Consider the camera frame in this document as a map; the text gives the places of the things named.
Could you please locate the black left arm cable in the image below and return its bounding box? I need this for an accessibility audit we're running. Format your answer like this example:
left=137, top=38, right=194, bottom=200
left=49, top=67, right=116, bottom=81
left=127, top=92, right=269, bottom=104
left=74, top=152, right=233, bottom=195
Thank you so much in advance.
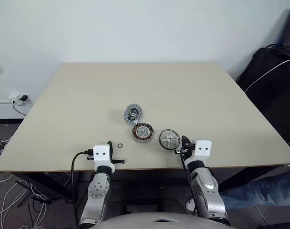
left=71, top=149, right=94, bottom=225

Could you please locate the copper wound motor stator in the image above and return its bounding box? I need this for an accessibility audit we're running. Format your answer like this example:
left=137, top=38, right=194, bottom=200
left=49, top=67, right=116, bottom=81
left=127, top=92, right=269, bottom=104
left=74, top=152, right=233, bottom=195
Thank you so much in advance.
left=130, top=122, right=155, bottom=144

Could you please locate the large black bag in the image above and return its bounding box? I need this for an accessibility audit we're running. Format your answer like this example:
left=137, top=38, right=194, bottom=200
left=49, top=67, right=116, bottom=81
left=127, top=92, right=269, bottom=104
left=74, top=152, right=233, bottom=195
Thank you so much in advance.
left=235, top=47, right=290, bottom=144

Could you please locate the thin black power cord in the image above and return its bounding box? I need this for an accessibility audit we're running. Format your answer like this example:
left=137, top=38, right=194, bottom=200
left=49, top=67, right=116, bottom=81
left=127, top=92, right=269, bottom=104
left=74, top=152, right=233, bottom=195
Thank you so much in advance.
left=12, top=100, right=28, bottom=116

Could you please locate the black rimmed rotor disc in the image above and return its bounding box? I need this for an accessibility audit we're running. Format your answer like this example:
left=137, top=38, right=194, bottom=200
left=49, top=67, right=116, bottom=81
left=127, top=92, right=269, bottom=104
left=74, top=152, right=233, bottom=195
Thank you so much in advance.
left=158, top=128, right=180, bottom=151

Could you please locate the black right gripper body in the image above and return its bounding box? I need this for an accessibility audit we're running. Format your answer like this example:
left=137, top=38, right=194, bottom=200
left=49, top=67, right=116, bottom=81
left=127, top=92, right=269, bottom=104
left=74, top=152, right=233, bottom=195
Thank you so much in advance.
left=182, top=142, right=196, bottom=158

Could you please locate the black folded stand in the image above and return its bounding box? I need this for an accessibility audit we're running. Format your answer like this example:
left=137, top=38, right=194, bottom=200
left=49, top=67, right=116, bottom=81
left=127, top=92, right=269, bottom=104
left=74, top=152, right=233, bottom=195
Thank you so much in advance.
left=15, top=180, right=55, bottom=208

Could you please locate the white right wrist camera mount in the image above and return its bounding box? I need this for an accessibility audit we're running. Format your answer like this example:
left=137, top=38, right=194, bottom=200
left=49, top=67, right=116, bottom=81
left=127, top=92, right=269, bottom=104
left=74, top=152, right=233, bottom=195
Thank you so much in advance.
left=194, top=140, right=212, bottom=163

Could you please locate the white wall socket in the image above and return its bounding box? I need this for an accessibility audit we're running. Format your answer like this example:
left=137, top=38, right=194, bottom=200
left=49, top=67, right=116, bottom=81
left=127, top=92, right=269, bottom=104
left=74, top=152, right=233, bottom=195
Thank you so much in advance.
left=8, top=92, right=35, bottom=106

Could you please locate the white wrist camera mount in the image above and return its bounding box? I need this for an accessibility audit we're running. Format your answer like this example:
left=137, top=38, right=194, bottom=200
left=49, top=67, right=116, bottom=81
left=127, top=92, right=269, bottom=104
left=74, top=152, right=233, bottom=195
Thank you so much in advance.
left=93, top=144, right=112, bottom=166
left=194, top=140, right=212, bottom=163

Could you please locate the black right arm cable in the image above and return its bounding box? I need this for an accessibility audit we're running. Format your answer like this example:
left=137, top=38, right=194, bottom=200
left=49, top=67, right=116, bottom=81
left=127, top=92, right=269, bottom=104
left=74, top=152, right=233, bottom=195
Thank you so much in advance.
left=179, top=146, right=200, bottom=215

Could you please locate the grey robot torso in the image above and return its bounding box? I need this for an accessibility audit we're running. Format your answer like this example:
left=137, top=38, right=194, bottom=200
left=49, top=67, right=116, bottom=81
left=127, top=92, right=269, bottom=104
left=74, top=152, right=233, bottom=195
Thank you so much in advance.
left=87, top=207, right=229, bottom=229

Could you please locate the white cable over bag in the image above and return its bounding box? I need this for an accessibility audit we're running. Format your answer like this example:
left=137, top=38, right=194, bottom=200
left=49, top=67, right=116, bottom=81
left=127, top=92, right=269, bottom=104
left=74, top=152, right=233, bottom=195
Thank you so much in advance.
left=244, top=58, right=290, bottom=93

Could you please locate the blue jeans leg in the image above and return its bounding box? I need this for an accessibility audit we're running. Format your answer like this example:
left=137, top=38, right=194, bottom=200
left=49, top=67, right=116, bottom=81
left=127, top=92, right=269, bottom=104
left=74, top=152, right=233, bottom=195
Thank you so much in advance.
left=220, top=170, right=290, bottom=213

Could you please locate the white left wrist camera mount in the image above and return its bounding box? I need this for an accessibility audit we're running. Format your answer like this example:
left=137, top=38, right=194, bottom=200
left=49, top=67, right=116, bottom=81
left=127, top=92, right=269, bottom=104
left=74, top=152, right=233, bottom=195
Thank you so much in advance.
left=93, top=144, right=112, bottom=166

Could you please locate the silver motor end cap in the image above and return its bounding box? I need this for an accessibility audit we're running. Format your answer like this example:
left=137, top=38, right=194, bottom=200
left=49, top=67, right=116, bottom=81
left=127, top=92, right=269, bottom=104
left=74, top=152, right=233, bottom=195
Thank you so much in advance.
left=123, top=103, right=144, bottom=125

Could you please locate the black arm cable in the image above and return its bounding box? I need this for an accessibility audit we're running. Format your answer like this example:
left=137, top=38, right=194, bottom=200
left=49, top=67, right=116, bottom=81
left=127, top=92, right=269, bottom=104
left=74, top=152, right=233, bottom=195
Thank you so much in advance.
left=71, top=149, right=94, bottom=225
left=179, top=146, right=200, bottom=215

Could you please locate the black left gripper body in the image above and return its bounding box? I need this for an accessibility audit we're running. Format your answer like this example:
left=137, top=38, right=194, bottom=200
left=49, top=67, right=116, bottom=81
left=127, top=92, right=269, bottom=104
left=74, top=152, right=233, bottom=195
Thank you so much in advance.
left=107, top=140, right=115, bottom=166

